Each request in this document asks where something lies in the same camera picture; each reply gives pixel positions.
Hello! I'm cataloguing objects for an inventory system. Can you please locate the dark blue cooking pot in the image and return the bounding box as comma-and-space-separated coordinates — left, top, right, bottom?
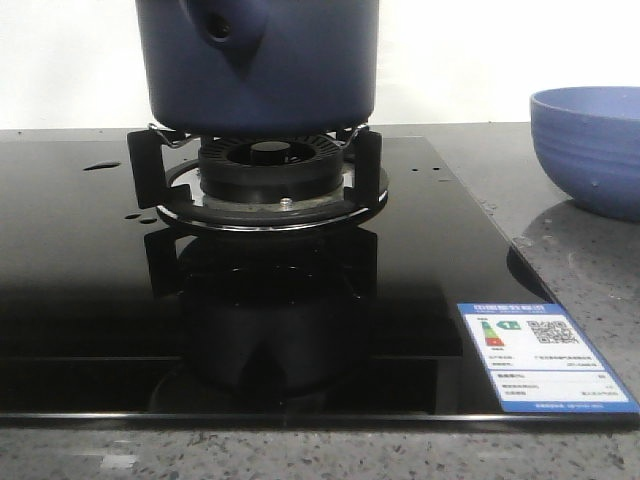
135, 1, 379, 137

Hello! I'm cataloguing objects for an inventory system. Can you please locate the light blue ceramic bowl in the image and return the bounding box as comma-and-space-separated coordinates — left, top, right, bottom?
530, 86, 639, 222

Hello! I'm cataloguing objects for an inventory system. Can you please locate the black pot support grate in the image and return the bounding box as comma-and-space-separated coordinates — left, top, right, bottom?
127, 125, 388, 233

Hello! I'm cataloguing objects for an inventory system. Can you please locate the black gas burner head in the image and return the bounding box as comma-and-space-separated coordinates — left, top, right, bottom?
198, 135, 343, 203

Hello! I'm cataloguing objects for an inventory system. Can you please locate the black glass gas cooktop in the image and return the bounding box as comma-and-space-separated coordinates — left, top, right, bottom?
1, 137, 639, 431

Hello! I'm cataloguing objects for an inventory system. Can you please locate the blue energy label sticker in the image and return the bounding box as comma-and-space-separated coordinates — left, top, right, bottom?
458, 303, 639, 415

